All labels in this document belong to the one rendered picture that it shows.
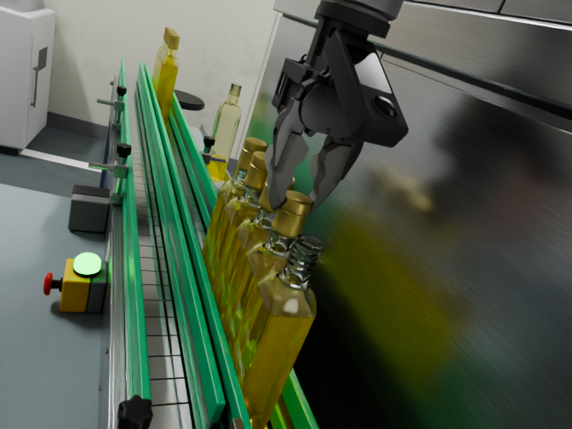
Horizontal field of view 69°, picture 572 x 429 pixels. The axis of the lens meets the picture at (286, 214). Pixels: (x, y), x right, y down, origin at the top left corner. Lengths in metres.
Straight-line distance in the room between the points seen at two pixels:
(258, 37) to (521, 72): 3.15
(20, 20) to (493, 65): 2.75
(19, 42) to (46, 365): 2.43
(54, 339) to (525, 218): 0.71
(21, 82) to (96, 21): 0.83
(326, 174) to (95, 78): 3.29
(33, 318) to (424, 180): 0.67
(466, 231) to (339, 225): 0.22
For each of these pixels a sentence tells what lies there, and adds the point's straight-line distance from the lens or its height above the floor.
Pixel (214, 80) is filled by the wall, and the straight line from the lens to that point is 3.55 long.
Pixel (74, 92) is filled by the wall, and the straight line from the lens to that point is 3.74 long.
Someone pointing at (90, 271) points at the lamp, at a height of 0.84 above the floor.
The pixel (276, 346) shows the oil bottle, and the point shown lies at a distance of 0.46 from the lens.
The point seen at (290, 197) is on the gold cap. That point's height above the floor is 1.16.
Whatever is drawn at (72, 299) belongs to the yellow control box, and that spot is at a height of 0.79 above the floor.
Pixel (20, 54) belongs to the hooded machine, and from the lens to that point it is 3.02.
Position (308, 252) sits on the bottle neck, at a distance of 0.41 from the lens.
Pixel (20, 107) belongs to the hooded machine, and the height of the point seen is 0.34.
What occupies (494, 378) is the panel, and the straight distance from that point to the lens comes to 0.42.
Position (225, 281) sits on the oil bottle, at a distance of 0.57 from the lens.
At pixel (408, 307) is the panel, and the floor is 1.10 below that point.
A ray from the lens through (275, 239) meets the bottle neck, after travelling 0.47.
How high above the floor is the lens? 1.33
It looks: 24 degrees down
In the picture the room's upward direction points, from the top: 20 degrees clockwise
